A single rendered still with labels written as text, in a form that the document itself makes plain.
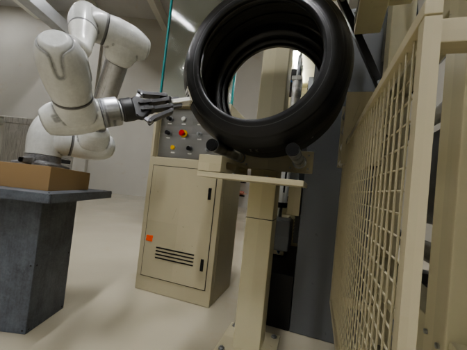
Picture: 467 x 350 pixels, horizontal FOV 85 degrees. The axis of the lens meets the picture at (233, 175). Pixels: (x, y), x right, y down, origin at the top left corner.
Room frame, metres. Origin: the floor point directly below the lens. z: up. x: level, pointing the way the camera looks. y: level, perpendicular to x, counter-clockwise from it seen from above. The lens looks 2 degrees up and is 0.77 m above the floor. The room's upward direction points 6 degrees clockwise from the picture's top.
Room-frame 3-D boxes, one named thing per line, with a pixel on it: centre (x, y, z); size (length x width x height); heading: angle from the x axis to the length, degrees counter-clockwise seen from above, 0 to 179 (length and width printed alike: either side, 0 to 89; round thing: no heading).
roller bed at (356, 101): (1.11, -0.53, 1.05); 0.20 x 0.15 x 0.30; 162
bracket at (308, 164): (1.19, -0.16, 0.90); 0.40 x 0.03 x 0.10; 72
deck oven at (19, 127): (6.71, 5.00, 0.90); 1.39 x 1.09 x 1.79; 178
